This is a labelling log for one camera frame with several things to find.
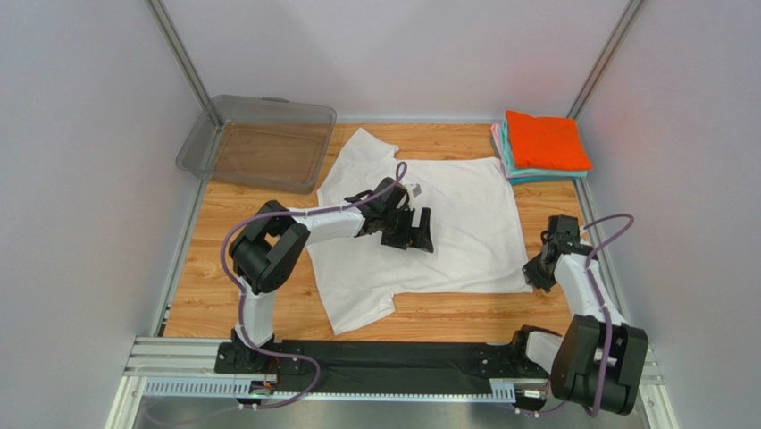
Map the aluminium frame rail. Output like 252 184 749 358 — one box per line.
104 335 679 429

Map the orange folded t-shirt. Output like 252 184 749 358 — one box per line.
505 110 593 172

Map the pink folded t-shirt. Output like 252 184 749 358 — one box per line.
490 123 510 180

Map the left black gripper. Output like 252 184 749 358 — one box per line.
380 204 433 251

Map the clear grey plastic bin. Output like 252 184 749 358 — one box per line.
175 95 337 194

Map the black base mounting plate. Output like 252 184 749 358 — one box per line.
214 339 548 395

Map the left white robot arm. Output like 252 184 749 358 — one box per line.
221 177 434 353

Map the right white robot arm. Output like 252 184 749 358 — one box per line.
513 214 649 416

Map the white t-shirt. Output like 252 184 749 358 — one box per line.
307 157 532 334

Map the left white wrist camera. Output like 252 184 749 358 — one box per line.
404 183 422 200

